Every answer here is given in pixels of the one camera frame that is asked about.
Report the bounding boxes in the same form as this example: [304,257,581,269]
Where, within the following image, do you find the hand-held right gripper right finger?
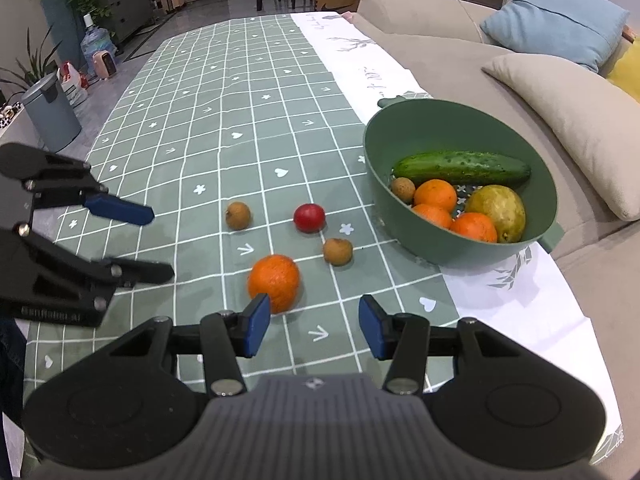
[358,294,521,396]

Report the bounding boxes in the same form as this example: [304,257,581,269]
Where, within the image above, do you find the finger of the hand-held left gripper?
[0,142,156,228]
[0,225,176,328]

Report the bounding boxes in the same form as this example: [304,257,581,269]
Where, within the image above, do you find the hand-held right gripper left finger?
[107,292,273,398]

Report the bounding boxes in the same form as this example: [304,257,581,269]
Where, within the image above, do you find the orange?
[247,254,302,315]
[411,203,454,229]
[450,212,499,244]
[413,179,458,211]

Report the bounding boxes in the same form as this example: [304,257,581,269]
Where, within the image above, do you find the brown longan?
[390,177,417,205]
[225,202,252,231]
[323,238,354,267]

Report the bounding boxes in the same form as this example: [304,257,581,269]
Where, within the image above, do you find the small red fruit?
[293,203,327,234]

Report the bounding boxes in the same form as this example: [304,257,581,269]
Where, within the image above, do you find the yellow-green pear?
[465,185,527,244]

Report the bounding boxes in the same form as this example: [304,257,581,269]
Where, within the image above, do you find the green cucumber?
[391,151,532,187]

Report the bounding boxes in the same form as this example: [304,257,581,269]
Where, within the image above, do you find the green colander bowl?
[363,95,566,267]

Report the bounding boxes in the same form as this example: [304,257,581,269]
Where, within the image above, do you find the green checked tablecloth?
[22,12,623,466]

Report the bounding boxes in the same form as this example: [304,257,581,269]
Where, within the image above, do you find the grey trash bin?
[21,72,82,153]

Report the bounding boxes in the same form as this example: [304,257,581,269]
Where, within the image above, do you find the red and white bag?
[59,62,90,106]

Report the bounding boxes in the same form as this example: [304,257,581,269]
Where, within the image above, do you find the small pink heater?
[92,50,119,80]

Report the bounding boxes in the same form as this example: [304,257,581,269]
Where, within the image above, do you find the potted long-leaf plant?
[0,25,63,92]

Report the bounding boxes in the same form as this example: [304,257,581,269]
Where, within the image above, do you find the blue water jug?
[80,14,118,78]

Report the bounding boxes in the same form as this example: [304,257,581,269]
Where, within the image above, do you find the dark grey cabinet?
[97,0,153,43]

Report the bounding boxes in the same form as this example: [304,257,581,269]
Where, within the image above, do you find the beige sofa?
[352,0,640,321]

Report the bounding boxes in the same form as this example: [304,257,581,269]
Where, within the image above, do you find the beige cushion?
[481,53,640,221]

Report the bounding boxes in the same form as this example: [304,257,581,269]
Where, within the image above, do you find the light blue cushion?
[480,0,631,75]

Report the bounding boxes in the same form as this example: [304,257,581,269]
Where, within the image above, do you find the yellow cushion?
[605,50,640,103]

